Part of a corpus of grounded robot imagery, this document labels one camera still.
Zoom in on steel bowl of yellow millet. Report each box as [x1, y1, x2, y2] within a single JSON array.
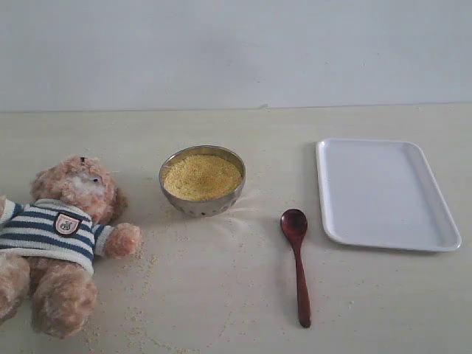
[[159, 145, 246, 218]]

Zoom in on white rectangular plastic tray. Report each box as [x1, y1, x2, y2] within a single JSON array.
[[316, 139, 462, 252]]

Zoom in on beige teddy bear striped sweater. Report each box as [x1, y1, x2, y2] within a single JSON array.
[[1, 156, 142, 339]]

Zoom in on dark red wooden spoon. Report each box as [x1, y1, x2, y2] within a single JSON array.
[[280, 209, 311, 328]]

